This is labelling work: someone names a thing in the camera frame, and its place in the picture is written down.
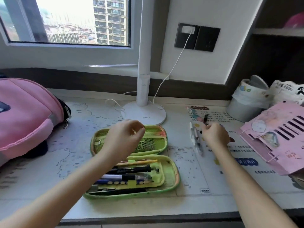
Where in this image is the person's left hand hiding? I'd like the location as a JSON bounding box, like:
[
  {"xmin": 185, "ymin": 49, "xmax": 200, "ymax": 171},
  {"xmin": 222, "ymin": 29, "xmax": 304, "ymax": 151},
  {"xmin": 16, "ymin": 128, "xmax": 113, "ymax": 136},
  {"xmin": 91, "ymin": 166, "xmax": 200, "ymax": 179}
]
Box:
[{"xmin": 101, "ymin": 120, "xmax": 146, "ymax": 164}]

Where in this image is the person's right hand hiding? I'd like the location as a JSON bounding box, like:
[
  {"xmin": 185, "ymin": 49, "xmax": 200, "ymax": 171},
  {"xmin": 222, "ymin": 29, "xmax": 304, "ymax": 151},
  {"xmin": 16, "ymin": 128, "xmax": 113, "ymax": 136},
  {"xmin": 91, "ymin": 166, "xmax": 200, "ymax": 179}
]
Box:
[{"xmin": 200, "ymin": 123, "xmax": 231, "ymax": 151}]

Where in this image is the white pen with black tip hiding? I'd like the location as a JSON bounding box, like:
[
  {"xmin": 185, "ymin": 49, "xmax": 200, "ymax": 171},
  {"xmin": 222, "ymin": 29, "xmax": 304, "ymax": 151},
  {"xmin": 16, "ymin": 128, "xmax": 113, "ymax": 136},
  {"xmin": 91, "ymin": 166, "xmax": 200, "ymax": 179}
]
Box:
[{"xmin": 189, "ymin": 122, "xmax": 204, "ymax": 156}]

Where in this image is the clear pen with black grip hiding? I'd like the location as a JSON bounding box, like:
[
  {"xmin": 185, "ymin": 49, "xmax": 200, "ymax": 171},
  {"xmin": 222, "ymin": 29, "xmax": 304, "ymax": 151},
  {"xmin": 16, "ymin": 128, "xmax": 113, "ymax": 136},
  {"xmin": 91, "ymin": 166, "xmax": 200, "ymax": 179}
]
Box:
[{"xmin": 99, "ymin": 173, "xmax": 153, "ymax": 181}]

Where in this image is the blue striped pencil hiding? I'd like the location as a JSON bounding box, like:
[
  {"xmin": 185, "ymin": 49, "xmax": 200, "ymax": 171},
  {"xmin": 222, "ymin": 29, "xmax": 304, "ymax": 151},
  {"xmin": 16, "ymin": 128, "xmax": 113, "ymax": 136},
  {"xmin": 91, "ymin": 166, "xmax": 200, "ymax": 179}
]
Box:
[{"xmin": 94, "ymin": 178, "xmax": 146, "ymax": 185}]

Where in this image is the green pencil case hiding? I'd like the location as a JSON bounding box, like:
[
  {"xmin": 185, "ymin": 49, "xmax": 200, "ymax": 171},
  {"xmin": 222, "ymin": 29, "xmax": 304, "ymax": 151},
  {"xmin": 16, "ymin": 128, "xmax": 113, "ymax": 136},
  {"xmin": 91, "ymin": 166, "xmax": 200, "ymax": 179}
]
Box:
[{"xmin": 83, "ymin": 125, "xmax": 181, "ymax": 200}]

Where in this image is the pink and navy backpack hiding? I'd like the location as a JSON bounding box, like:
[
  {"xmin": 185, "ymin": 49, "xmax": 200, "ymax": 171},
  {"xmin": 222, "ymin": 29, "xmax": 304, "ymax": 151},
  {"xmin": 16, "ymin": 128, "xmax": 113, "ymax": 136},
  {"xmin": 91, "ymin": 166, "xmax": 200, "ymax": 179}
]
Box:
[{"xmin": 0, "ymin": 78, "xmax": 72, "ymax": 167}]

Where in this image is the person's left forearm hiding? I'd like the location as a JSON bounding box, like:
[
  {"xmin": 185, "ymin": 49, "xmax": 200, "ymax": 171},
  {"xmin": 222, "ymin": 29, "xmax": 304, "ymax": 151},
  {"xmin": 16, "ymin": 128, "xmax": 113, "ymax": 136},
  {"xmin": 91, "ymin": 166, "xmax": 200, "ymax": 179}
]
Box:
[{"xmin": 0, "ymin": 153, "xmax": 114, "ymax": 228}]

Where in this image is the person's right forearm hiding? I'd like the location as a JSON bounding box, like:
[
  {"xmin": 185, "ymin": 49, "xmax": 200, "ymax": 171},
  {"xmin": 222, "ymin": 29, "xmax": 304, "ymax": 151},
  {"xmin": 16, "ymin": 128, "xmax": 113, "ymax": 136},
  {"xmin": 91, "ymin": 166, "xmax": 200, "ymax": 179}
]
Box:
[{"xmin": 211, "ymin": 143, "xmax": 297, "ymax": 228}]

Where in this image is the grey bin with white liner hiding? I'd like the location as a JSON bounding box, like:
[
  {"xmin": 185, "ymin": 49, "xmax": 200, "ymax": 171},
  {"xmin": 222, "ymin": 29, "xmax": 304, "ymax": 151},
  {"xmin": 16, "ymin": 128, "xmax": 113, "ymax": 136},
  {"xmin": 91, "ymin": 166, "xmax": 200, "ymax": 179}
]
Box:
[{"xmin": 225, "ymin": 75, "xmax": 274, "ymax": 123}]

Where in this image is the printed desk mat with map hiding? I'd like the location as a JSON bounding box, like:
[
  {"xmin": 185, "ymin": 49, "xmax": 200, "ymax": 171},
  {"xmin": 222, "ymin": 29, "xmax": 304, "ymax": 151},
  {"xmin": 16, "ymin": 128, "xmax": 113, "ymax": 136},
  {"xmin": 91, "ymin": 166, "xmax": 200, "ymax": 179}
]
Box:
[{"xmin": 0, "ymin": 102, "xmax": 304, "ymax": 205}]

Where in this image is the white desk lamp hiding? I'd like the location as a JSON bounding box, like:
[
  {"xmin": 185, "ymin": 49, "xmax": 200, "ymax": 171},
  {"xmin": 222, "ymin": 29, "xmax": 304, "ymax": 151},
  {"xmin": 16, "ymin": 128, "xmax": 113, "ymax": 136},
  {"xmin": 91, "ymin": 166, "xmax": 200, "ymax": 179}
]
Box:
[{"xmin": 121, "ymin": 0, "xmax": 167, "ymax": 126}]

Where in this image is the pink cardboard organizer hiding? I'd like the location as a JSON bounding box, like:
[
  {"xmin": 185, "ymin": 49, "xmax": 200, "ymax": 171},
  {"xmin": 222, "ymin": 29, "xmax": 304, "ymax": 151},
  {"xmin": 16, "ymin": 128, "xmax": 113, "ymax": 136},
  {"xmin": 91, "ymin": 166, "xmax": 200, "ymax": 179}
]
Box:
[{"xmin": 240, "ymin": 102, "xmax": 304, "ymax": 175}]

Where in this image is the white panda print bag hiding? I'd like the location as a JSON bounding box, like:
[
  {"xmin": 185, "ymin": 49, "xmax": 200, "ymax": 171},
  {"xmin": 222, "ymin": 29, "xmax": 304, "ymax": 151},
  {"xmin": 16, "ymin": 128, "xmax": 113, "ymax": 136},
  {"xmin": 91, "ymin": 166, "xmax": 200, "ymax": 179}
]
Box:
[{"xmin": 269, "ymin": 80, "xmax": 304, "ymax": 105}]

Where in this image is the dark wooden shelf unit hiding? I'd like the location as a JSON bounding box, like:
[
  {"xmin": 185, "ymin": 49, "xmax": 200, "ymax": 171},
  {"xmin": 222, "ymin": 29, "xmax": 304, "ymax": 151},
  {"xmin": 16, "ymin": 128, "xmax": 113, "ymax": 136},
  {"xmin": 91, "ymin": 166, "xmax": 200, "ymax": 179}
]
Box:
[{"xmin": 225, "ymin": 0, "xmax": 304, "ymax": 88}]

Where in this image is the white framed window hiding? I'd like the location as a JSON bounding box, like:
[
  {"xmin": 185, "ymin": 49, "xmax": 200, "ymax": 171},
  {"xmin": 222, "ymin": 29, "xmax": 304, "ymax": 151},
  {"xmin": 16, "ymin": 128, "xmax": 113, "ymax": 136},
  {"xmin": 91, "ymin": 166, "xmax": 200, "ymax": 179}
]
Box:
[{"xmin": 0, "ymin": 0, "xmax": 143, "ymax": 69}]

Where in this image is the pink round object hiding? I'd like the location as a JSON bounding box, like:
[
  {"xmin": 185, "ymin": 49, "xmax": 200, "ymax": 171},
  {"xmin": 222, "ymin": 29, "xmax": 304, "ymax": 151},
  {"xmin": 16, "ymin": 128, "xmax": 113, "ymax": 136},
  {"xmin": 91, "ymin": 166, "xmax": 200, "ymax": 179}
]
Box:
[{"xmin": 284, "ymin": 12, "xmax": 304, "ymax": 29}]

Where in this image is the white charging cable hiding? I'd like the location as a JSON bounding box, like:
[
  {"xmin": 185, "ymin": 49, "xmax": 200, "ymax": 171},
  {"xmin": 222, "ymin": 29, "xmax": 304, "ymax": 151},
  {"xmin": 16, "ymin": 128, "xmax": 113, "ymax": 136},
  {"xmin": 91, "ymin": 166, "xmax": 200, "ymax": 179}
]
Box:
[{"xmin": 105, "ymin": 33, "xmax": 193, "ymax": 112}]

